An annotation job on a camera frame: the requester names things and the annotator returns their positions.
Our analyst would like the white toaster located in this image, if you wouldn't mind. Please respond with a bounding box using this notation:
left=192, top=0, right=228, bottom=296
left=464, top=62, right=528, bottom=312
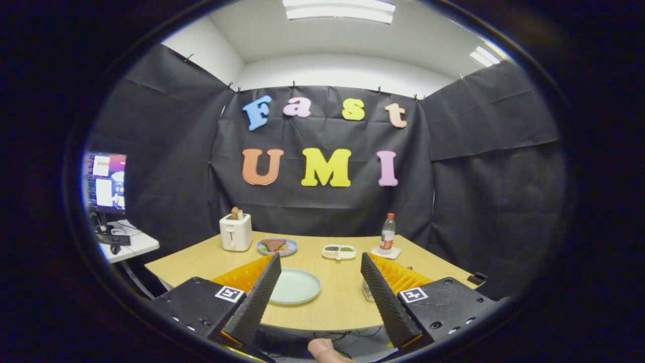
left=219, top=212, right=253, bottom=252

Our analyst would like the long ceiling light panel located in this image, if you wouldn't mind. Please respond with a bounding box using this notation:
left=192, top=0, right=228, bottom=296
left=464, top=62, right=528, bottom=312
left=282, top=0, right=396, bottom=25

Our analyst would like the black keyboard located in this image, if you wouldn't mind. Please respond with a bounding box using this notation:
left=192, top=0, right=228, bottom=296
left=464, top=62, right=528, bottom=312
left=95, top=232, right=132, bottom=247

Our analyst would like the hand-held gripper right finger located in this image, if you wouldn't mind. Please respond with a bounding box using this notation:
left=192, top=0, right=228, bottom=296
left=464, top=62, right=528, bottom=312
left=360, top=252, right=509, bottom=353

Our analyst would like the pale green plate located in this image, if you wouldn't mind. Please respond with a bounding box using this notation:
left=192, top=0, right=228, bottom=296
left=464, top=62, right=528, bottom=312
left=269, top=268, right=322, bottom=306

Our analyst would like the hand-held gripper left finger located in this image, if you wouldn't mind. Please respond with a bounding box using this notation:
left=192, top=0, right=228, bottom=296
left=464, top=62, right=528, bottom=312
left=149, top=252, right=283, bottom=353

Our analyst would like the white divided dish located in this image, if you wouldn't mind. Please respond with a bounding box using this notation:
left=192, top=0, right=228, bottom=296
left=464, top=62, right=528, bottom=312
left=321, top=245, right=357, bottom=261

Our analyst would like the blue plate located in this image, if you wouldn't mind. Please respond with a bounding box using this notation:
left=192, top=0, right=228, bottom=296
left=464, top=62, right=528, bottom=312
left=257, top=237, right=298, bottom=257

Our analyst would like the computer monitor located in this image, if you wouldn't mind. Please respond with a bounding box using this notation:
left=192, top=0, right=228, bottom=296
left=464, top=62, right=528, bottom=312
left=83, top=151, right=127, bottom=215

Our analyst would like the clear water bottle red cap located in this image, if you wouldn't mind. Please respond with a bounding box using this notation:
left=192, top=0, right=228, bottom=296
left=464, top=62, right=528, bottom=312
left=379, top=213, right=396, bottom=251

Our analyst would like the white side desk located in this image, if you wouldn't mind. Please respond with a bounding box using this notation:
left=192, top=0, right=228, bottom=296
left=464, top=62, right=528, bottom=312
left=98, top=219, right=160, bottom=264

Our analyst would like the small ceiling light panel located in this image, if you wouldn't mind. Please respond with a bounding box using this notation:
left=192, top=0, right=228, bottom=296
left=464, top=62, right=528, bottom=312
left=470, top=45, right=502, bottom=68

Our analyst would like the black backdrop cloth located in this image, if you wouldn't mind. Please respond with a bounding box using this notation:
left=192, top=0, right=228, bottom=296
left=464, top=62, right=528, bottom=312
left=86, top=43, right=567, bottom=303

